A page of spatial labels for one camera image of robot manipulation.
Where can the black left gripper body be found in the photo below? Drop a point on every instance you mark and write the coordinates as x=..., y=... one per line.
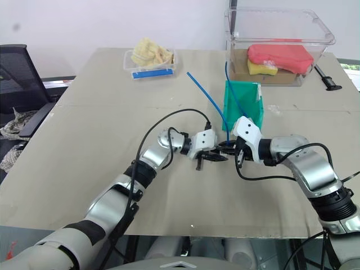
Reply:
x=204, y=155

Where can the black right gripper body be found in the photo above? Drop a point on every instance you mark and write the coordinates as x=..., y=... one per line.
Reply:
x=241, y=154

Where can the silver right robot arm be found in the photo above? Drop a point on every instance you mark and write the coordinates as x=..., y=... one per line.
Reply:
x=315, y=166

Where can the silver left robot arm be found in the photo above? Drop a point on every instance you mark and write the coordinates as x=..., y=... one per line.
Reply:
x=152, y=157

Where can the green plastic bin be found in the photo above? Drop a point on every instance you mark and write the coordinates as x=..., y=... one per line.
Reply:
x=251, y=107

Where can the small clear plastic scrap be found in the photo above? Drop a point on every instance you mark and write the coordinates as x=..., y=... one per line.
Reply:
x=274, y=108

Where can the yellow sponge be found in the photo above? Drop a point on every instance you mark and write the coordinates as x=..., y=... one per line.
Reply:
x=260, y=69

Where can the grey rounded shape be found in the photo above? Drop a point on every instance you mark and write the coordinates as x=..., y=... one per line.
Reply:
x=239, y=251

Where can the blue box lid clip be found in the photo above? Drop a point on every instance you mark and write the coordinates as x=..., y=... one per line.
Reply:
x=153, y=74

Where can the grey robot torso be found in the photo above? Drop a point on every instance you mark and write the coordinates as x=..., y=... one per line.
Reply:
x=182, y=264

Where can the red sponge cloth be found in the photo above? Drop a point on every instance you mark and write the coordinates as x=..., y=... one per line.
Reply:
x=281, y=56

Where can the black hand tool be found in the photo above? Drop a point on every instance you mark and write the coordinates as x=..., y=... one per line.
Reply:
x=327, y=80

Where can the pale yellow crumpled cloth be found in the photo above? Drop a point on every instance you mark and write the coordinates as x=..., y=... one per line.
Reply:
x=150, y=53

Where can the small clear plastic box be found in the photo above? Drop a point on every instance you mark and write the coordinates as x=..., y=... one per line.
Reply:
x=129, y=63

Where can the large clear plastic container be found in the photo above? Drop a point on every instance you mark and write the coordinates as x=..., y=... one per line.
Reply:
x=281, y=28

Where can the patterned grey cloth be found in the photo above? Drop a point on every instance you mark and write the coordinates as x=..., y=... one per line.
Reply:
x=12, y=128

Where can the black mesh office chair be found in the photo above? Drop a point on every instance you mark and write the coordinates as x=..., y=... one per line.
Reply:
x=19, y=73

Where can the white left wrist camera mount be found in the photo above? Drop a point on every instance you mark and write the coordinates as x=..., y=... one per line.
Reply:
x=204, y=139

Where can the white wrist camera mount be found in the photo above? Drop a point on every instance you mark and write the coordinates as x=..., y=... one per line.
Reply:
x=204, y=139
x=248, y=132

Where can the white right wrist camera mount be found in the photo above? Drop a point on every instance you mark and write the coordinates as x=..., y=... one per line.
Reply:
x=248, y=132

